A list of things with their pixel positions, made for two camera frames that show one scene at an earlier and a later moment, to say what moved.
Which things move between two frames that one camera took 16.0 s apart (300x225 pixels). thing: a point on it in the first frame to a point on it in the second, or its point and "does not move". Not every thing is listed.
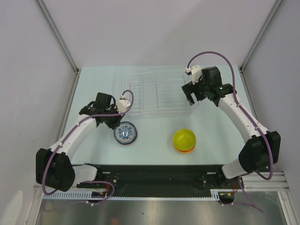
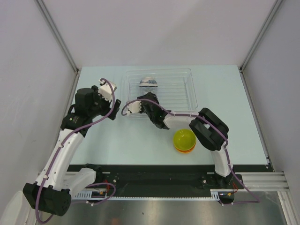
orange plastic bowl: [187, 151] does not move
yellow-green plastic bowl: [184, 139] does not move
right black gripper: [189, 88] to [149, 93]
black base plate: [165, 179] does not move
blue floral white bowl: [126, 133] to [148, 82]
